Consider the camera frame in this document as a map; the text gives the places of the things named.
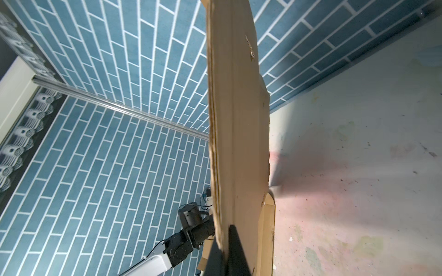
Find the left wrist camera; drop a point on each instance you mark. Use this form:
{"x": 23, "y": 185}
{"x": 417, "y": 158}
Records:
{"x": 207, "y": 198}

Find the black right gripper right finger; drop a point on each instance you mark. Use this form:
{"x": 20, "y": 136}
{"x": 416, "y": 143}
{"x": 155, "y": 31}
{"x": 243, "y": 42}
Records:
{"x": 236, "y": 263}

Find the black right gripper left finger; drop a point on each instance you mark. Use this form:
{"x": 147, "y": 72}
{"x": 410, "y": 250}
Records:
{"x": 214, "y": 259}

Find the aluminium corner post left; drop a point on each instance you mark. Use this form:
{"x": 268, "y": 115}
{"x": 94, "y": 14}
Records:
{"x": 95, "y": 99}

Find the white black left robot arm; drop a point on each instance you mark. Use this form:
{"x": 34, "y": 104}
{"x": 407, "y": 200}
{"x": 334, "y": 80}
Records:
{"x": 197, "y": 226}

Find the brown cardboard box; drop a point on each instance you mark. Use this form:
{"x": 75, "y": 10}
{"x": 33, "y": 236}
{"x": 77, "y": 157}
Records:
{"x": 238, "y": 104}

